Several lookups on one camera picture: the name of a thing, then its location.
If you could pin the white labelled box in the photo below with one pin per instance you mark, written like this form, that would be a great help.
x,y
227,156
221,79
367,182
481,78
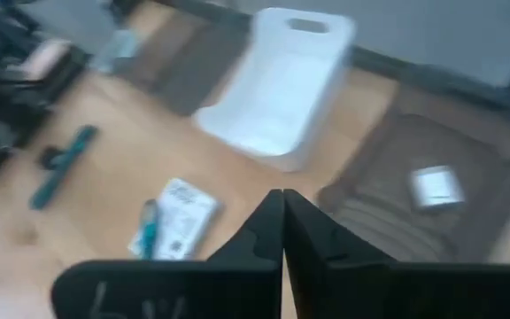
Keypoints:
x,y
184,217

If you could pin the pale mint cylindrical container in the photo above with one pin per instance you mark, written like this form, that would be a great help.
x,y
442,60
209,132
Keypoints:
x,y
118,49

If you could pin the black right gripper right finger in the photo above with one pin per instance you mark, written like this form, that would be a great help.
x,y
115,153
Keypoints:
x,y
392,292

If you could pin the grey translucent plastic bin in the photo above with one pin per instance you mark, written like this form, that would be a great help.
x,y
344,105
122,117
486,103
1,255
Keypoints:
x,y
193,71
370,177

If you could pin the white plastic bin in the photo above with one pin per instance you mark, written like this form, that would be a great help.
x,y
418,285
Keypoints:
x,y
277,102

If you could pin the white charger cube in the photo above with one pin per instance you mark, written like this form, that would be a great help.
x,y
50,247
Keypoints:
x,y
436,186

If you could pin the black power adapter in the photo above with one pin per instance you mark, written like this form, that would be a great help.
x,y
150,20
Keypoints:
x,y
50,157

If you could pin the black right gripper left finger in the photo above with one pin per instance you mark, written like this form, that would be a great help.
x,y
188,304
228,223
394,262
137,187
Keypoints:
x,y
193,288

